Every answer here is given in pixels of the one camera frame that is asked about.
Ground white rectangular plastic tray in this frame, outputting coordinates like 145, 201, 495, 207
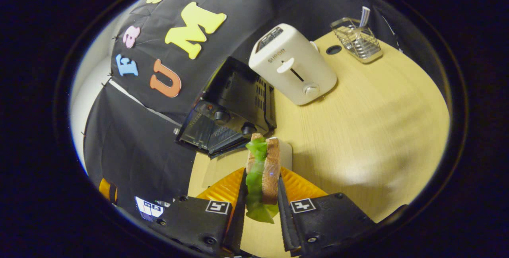
274, 138, 294, 171

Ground black electric oven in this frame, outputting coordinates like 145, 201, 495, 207
175, 56, 277, 189

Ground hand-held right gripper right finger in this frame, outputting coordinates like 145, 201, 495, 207
276, 167, 378, 256

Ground striped straw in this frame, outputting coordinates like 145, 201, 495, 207
359, 6, 371, 28

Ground lettuce sandwich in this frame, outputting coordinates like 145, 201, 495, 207
245, 133, 281, 224

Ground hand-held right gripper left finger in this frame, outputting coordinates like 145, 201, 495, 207
153, 167, 249, 256

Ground metal wire rack holder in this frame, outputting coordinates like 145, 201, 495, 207
330, 17, 383, 64

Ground white toaster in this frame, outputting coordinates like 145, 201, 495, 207
249, 23, 338, 106

